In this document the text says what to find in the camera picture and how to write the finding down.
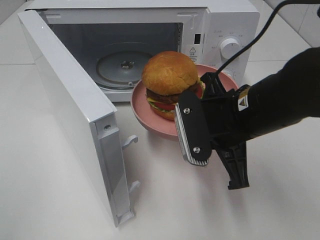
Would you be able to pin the white microwave door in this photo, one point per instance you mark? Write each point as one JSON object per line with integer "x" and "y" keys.
{"x": 85, "y": 115}

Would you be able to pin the toy burger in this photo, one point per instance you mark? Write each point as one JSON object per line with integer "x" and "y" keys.
{"x": 167, "y": 75}

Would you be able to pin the upper white microwave knob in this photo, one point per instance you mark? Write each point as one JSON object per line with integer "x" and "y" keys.
{"x": 229, "y": 47}

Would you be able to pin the white microwave oven body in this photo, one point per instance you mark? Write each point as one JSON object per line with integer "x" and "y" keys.
{"x": 93, "y": 29}

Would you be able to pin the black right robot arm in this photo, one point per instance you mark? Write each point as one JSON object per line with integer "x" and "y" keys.
{"x": 277, "y": 101}

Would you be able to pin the pink speckled plate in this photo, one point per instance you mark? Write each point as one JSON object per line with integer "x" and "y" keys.
{"x": 158, "y": 125}

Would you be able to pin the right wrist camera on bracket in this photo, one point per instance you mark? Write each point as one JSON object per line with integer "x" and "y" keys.
{"x": 192, "y": 130}

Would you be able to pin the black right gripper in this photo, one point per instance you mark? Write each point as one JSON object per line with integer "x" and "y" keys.
{"x": 227, "y": 134}

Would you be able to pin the glass microwave turntable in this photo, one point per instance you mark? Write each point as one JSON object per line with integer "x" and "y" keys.
{"x": 122, "y": 69}

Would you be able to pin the warning sticker with QR code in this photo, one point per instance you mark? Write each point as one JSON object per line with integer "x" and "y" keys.
{"x": 191, "y": 50}

